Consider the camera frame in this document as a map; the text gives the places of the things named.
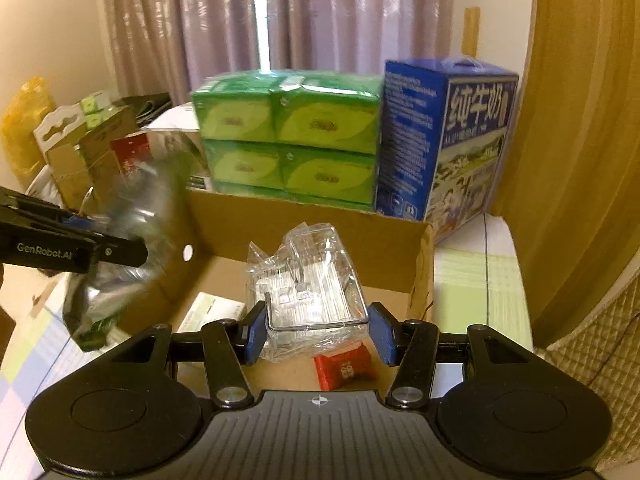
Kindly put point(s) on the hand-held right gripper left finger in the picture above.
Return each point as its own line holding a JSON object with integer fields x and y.
{"x": 257, "y": 330}

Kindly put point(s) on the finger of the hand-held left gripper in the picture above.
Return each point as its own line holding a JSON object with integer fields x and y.
{"x": 122, "y": 255}
{"x": 75, "y": 221}

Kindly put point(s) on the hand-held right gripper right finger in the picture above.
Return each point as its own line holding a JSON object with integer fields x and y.
{"x": 380, "y": 332}

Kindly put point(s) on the silver foil bag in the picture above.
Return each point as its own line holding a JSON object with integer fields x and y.
{"x": 130, "y": 230}

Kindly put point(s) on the white tablet medicine box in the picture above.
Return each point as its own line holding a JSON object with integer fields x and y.
{"x": 210, "y": 312}

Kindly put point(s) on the red snack packet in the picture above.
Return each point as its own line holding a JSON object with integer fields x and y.
{"x": 345, "y": 370}

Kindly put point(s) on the clear plastic packaging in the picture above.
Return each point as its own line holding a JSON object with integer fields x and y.
{"x": 305, "y": 280}

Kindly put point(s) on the brown cardboard box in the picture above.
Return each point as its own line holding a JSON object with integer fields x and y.
{"x": 300, "y": 210}

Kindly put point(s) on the brown cardboard carton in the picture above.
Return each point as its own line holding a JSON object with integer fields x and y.
{"x": 67, "y": 175}
{"x": 107, "y": 140}

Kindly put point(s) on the red gift box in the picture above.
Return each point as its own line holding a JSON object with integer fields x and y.
{"x": 131, "y": 152}

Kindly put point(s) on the white cardboard holder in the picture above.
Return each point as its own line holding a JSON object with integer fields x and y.
{"x": 57, "y": 127}

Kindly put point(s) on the yellow plastic bag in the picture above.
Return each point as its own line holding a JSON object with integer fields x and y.
{"x": 25, "y": 125}

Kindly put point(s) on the small green packets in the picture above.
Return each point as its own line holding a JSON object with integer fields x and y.
{"x": 92, "y": 107}

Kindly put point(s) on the black bag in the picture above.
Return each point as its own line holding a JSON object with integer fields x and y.
{"x": 145, "y": 107}

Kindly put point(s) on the blue milk carton case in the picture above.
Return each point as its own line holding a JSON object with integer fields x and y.
{"x": 440, "y": 145}

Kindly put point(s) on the pack of green tissue boxes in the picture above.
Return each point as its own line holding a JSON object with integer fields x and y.
{"x": 290, "y": 130}

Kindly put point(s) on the chair with quilted cushion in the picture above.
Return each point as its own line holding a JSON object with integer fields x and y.
{"x": 600, "y": 375}

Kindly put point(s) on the pale pink curtain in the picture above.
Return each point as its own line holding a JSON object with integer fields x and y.
{"x": 200, "y": 20}

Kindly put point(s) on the tan wooden door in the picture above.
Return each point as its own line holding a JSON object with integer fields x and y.
{"x": 575, "y": 135}

